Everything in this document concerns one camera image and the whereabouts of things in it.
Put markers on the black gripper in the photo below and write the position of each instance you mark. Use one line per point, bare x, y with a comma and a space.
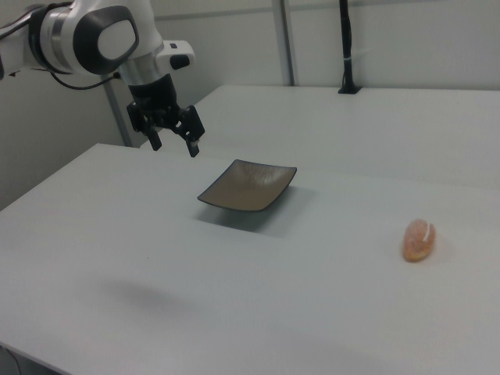
154, 97

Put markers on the orange bread roll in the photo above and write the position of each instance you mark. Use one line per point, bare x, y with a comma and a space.
417, 240

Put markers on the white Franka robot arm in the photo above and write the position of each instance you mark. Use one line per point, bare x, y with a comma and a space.
58, 35

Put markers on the square brown ceramic plate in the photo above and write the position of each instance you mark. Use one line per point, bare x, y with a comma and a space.
250, 187

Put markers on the black pole with base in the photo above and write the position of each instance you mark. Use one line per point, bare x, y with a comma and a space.
347, 43

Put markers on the white zip tie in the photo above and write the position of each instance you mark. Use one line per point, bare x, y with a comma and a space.
353, 56

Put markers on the grey slanted partition post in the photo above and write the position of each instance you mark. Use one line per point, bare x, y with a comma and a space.
119, 113

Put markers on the grey upright partition post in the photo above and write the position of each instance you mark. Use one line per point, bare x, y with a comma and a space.
286, 43

